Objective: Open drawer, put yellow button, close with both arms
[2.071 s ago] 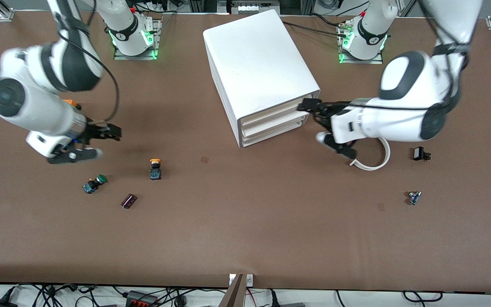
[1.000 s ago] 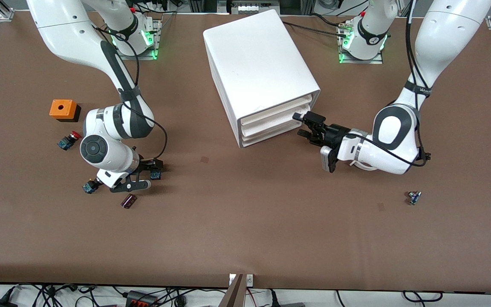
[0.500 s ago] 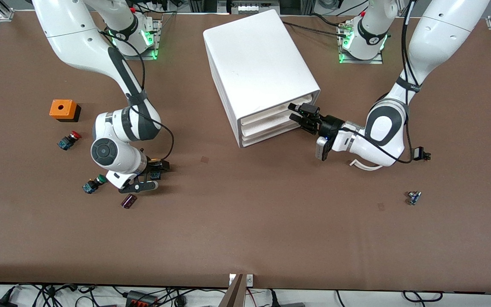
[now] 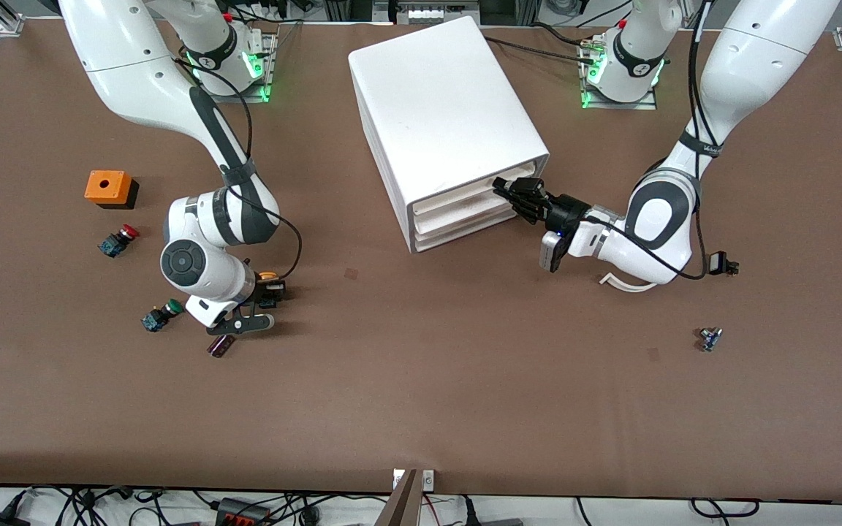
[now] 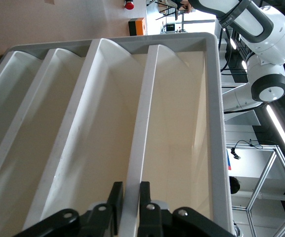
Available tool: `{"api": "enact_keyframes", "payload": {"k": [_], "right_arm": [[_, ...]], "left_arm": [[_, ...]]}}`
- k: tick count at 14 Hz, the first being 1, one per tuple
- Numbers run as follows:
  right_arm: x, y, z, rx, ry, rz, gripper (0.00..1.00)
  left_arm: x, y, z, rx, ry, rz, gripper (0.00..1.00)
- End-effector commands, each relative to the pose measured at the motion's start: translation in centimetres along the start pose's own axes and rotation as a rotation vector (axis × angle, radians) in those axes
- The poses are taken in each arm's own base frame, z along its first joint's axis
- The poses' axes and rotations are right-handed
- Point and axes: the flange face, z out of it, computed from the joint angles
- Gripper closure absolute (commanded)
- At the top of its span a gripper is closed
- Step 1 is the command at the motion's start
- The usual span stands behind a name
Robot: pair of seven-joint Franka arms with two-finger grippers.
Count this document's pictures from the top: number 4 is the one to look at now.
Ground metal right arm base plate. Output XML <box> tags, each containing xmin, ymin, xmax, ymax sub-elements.
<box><xmin>194</xmin><ymin>28</ymin><xmax>281</xmax><ymax>104</ymax></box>

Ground grey slanted bar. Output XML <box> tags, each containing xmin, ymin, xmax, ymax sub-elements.
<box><xmin>376</xmin><ymin>469</ymin><xmax>422</xmax><ymax>526</ymax></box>

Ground white drawer cabinet shell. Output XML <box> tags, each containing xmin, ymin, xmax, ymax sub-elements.
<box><xmin>348</xmin><ymin>16</ymin><xmax>550</xmax><ymax>254</ymax></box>

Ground red push button switch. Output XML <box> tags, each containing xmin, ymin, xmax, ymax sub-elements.
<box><xmin>97</xmin><ymin>224</ymin><xmax>140</xmax><ymax>259</ymax></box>

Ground black right camera mount bracket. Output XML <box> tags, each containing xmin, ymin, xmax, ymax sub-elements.
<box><xmin>206</xmin><ymin>312</ymin><xmax>276</xmax><ymax>338</ymax></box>

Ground black power strip red switches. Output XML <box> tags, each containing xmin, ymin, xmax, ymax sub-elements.
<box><xmin>215</xmin><ymin>498</ymin><xmax>273</xmax><ymax>526</ymax></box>

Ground black cable on table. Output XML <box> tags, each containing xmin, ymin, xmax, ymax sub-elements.
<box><xmin>483</xmin><ymin>35</ymin><xmax>590</xmax><ymax>65</ymax></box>

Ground black looped floor cable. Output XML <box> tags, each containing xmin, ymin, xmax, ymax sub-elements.
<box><xmin>689</xmin><ymin>498</ymin><xmax>761</xmax><ymax>519</ymax></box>

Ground white plain drawer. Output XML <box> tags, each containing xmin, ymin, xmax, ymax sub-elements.
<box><xmin>413</xmin><ymin>191</ymin><xmax>520</xmax><ymax>235</ymax></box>
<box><xmin>414</xmin><ymin>208</ymin><xmax>521</xmax><ymax>253</ymax></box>

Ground white plastic bin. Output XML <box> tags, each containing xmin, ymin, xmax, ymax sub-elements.
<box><xmin>411</xmin><ymin>164</ymin><xmax>539</xmax><ymax>218</ymax></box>

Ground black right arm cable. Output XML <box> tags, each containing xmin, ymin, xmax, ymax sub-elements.
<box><xmin>172</xmin><ymin>57</ymin><xmax>303</xmax><ymax>282</ymax></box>

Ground white curved pipe clamp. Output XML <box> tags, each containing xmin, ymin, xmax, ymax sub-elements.
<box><xmin>598</xmin><ymin>272</ymin><xmax>657</xmax><ymax>293</ymax></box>

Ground green push button switch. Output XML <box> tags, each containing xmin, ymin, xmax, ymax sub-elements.
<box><xmin>141</xmin><ymin>298</ymin><xmax>185</xmax><ymax>333</ymax></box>

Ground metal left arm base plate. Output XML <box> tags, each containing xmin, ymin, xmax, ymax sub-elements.
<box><xmin>580</xmin><ymin>40</ymin><xmax>659</xmax><ymax>110</ymax></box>

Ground small black electrical component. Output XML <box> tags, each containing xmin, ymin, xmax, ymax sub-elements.
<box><xmin>708</xmin><ymin>251</ymin><xmax>741</xmax><ymax>278</ymax></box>

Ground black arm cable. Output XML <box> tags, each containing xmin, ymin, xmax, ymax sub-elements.
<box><xmin>589</xmin><ymin>0</ymin><xmax>710</xmax><ymax>282</ymax></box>
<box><xmin>172</xmin><ymin>57</ymin><xmax>303</xmax><ymax>282</ymax></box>

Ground orange button enclosure box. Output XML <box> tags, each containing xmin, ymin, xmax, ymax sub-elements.
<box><xmin>84</xmin><ymin>170</ymin><xmax>140</xmax><ymax>210</ymax></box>

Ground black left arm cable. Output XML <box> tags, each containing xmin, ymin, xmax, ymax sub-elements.
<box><xmin>589</xmin><ymin>0</ymin><xmax>710</xmax><ymax>282</ymax></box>

